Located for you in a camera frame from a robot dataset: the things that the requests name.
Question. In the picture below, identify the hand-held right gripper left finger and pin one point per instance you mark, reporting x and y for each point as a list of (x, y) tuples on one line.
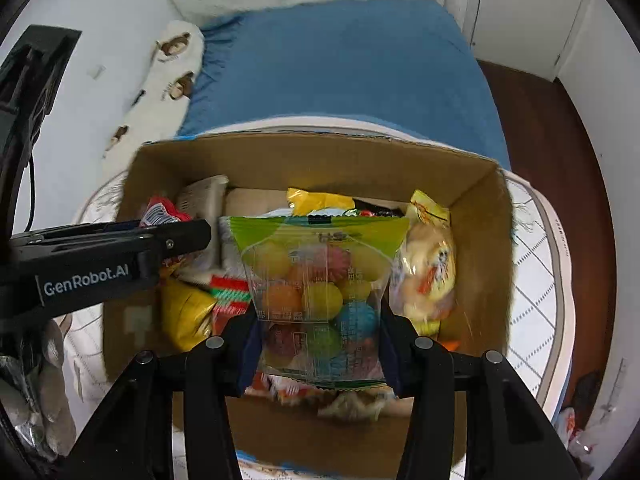
[(250, 360)]

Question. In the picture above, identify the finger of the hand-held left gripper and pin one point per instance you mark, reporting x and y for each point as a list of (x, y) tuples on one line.
[(175, 237)]

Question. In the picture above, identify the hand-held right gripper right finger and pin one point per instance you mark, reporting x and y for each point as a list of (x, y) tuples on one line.
[(391, 355)]

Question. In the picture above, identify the red snack packet with barcode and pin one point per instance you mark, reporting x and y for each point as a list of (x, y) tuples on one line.
[(162, 212)]

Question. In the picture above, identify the orange snack packet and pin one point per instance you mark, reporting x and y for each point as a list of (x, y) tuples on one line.
[(285, 387)]

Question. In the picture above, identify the red striped snack packet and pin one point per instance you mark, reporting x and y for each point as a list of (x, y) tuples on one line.
[(230, 300)]

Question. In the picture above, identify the clear bag of colourful candies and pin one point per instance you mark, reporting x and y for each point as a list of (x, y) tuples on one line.
[(320, 300)]

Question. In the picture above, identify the clear yellow snack bag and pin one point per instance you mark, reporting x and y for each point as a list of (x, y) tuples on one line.
[(425, 260)]

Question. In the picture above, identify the cardboard box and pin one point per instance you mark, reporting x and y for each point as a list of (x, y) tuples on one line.
[(325, 165)]

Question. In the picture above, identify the person's left hand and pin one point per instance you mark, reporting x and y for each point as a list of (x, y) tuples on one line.
[(55, 375)]

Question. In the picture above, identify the silver snack packet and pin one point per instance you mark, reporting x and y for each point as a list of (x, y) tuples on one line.
[(205, 195)]

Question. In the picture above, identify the white crinkled snack packet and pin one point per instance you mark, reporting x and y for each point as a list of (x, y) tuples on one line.
[(355, 406)]

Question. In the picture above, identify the plain yellow snack packet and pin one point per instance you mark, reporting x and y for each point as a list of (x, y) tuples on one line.
[(185, 310)]

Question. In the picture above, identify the yellow and red snack packet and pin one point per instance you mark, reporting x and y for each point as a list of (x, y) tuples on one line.
[(315, 200)]

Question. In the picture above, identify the bear print pillow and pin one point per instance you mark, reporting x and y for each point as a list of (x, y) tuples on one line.
[(160, 85)]

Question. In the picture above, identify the white quilted floral blanket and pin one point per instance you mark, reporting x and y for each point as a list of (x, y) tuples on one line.
[(535, 280)]

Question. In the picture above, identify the dark cloth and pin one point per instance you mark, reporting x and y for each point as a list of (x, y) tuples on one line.
[(587, 390)]

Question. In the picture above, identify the white plastic bag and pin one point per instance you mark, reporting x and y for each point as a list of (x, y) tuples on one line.
[(585, 435)]

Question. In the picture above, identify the blue bed sheet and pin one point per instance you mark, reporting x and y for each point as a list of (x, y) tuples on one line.
[(340, 60)]

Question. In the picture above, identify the white wardrobe door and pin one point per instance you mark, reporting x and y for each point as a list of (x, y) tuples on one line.
[(525, 10)]

